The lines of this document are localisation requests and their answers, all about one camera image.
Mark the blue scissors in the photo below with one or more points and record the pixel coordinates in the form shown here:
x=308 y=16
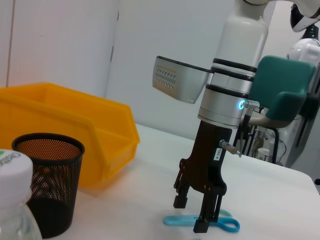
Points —
x=180 y=220

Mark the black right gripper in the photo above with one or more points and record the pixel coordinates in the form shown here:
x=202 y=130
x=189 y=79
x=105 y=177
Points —
x=205 y=160

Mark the teal chair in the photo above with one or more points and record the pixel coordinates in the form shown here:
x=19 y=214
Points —
x=282 y=77

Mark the black mesh pen holder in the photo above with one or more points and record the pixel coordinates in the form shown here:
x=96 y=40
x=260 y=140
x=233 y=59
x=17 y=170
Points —
x=55 y=180

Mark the yellow plastic bin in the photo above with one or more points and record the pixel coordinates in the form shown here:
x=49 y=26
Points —
x=75 y=117

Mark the clear green-label water bottle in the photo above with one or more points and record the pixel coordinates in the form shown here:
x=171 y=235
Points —
x=12 y=175

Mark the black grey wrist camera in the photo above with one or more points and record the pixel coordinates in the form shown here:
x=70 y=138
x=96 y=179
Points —
x=180 y=80

